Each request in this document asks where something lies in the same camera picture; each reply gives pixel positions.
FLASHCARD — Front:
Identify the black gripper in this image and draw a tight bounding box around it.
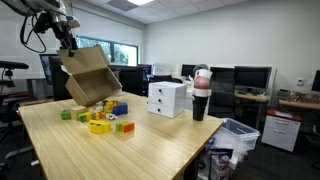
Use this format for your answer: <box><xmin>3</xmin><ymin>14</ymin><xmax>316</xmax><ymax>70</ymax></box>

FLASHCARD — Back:
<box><xmin>49</xmin><ymin>19</ymin><xmax>80</xmax><ymax>58</ymax></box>

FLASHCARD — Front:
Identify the brown cardboard box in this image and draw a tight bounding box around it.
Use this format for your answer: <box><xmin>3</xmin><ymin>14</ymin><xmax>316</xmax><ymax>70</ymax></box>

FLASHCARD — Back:
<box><xmin>56</xmin><ymin>43</ymin><xmax>124</xmax><ymax>108</ymax></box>

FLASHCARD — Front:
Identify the black Dell monitor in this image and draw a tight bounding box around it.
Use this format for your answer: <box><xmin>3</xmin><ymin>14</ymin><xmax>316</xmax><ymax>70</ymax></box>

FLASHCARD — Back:
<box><xmin>48</xmin><ymin>55</ymin><xmax>73</xmax><ymax>100</ymax></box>

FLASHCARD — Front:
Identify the office window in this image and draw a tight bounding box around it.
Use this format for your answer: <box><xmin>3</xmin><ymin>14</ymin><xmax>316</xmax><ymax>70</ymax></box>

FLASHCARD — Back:
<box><xmin>75</xmin><ymin>35</ymin><xmax>140</xmax><ymax>67</ymax></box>

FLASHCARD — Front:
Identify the plain wooden block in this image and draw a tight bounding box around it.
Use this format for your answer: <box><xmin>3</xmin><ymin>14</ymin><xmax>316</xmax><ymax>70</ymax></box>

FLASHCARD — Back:
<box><xmin>69</xmin><ymin>105</ymin><xmax>89</xmax><ymax>121</ymax></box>

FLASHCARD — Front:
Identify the tall yellow toy block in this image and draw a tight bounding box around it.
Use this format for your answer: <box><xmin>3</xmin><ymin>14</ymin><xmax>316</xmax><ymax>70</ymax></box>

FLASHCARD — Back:
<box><xmin>103</xmin><ymin>100</ymin><xmax>116</xmax><ymax>111</ymax></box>

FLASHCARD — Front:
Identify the green and yellow block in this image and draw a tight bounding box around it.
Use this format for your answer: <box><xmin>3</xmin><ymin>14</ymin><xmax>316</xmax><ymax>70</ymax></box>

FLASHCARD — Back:
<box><xmin>76</xmin><ymin>111</ymin><xmax>93</xmax><ymax>123</ymax></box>

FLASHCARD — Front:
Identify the black monitor back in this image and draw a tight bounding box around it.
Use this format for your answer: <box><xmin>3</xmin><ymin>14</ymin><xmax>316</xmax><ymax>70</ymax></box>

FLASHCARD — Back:
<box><xmin>113</xmin><ymin>66</ymin><xmax>145</xmax><ymax>97</ymax></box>

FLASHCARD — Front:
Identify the blue toy block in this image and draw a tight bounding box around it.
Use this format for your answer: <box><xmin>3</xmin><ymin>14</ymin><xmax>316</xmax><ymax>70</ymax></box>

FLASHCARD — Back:
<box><xmin>111</xmin><ymin>101</ymin><xmax>129</xmax><ymax>117</ymax></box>

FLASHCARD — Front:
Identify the ceiling light panel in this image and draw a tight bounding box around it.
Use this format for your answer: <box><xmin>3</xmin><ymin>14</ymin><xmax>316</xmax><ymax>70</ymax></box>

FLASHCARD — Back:
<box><xmin>127</xmin><ymin>0</ymin><xmax>155</xmax><ymax>7</ymax></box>

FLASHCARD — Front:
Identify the orange toy block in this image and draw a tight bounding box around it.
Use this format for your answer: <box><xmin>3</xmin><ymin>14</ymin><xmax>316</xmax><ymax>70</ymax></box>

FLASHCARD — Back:
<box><xmin>121</xmin><ymin>121</ymin><xmax>136</xmax><ymax>134</ymax></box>

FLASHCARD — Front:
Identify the white three-drawer organizer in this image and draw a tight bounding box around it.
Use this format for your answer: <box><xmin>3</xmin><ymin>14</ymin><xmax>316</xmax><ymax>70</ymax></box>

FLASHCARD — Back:
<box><xmin>147</xmin><ymin>81</ymin><xmax>188</xmax><ymax>119</ymax></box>

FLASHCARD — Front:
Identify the small black desk monitor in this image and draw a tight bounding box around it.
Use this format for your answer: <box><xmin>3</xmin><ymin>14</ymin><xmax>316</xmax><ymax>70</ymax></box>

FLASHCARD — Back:
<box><xmin>180</xmin><ymin>63</ymin><xmax>198</xmax><ymax>79</ymax></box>

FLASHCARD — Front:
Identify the white and red cup stack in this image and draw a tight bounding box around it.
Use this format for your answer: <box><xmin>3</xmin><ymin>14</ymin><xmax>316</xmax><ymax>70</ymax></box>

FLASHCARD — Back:
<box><xmin>192</xmin><ymin>68</ymin><xmax>214</xmax><ymax>98</ymax></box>

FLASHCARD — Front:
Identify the black plastic cup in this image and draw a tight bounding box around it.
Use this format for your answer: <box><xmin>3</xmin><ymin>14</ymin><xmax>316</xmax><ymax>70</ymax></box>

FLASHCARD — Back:
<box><xmin>191</xmin><ymin>94</ymin><xmax>210</xmax><ymax>122</ymax></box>

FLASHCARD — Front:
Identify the plastic bin with bag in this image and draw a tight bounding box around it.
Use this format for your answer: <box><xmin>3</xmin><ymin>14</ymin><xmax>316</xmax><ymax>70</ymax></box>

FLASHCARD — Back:
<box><xmin>205</xmin><ymin>127</ymin><xmax>250</xmax><ymax>168</ymax></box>

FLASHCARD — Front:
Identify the wide black monitor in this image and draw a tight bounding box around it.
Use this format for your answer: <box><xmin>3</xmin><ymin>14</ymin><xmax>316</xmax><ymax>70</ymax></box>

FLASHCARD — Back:
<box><xmin>233</xmin><ymin>65</ymin><xmax>273</xmax><ymax>92</ymax></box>

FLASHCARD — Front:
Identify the wooden side desk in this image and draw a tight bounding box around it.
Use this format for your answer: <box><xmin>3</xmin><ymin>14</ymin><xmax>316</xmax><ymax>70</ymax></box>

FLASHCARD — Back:
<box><xmin>233</xmin><ymin>92</ymin><xmax>271</xmax><ymax>130</ymax></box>

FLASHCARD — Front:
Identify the purple snack bag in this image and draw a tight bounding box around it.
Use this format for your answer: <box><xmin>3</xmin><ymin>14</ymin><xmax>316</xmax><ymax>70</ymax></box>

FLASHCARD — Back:
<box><xmin>207</xmin><ymin>147</ymin><xmax>235</xmax><ymax>180</ymax></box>

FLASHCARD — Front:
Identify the clear plastic bin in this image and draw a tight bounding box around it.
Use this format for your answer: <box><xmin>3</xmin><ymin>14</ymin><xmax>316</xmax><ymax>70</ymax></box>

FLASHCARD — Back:
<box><xmin>221</xmin><ymin>117</ymin><xmax>261</xmax><ymax>151</ymax></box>

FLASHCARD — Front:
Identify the white red-topped filing cabinet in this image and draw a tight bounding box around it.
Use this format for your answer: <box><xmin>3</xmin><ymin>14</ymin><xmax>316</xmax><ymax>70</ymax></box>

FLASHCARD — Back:
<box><xmin>261</xmin><ymin>107</ymin><xmax>303</xmax><ymax>153</ymax></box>

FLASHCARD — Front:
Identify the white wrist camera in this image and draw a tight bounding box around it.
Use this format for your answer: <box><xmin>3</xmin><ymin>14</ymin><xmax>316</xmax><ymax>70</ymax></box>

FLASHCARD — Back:
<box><xmin>63</xmin><ymin>15</ymin><xmax>81</xmax><ymax>30</ymax></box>

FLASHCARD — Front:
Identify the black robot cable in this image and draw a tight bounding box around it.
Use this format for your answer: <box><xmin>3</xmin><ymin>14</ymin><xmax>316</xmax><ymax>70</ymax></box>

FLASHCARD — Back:
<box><xmin>19</xmin><ymin>9</ymin><xmax>54</xmax><ymax>54</ymax></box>

